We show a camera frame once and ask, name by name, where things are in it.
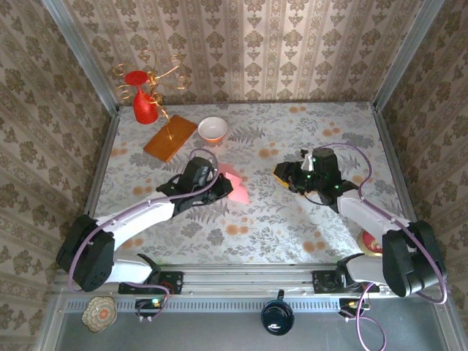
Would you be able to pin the white orange bowl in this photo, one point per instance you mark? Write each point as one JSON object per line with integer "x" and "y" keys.
{"x": 212, "y": 128}

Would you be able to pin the aluminium frame post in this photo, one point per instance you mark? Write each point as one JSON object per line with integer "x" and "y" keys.
{"x": 77, "y": 47}
{"x": 402, "y": 55}

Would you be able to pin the aluminium table side rail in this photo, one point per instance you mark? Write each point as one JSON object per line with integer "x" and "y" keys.
{"x": 387, "y": 146}
{"x": 106, "y": 153}

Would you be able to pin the red gold round dish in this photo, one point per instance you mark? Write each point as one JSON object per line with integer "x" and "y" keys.
{"x": 369, "y": 243}

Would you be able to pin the patterned scalloped small dish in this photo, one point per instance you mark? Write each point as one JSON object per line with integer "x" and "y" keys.
{"x": 99, "y": 314}

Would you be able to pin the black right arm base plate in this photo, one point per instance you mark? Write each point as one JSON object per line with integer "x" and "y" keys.
{"x": 321, "y": 283}

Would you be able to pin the floral patterned table cloth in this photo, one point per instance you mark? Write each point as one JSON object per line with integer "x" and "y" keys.
{"x": 256, "y": 245}

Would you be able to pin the aluminium mounting rail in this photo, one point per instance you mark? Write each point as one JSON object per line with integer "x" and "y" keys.
{"x": 237, "y": 279}

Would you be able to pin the red upturned goblet glass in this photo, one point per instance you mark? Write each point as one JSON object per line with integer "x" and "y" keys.
{"x": 145, "y": 109}

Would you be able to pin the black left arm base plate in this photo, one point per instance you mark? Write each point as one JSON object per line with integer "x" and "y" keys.
{"x": 175, "y": 281}

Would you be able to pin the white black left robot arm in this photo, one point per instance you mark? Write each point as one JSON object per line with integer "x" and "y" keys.
{"x": 139, "y": 219}

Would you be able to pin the dark blue mug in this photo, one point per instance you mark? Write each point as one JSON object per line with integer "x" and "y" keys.
{"x": 277, "y": 318}

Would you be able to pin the grey metal tray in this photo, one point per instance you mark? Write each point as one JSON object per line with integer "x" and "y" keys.
{"x": 204, "y": 332}

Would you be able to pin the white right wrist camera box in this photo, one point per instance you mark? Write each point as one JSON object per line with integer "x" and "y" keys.
{"x": 309, "y": 164}

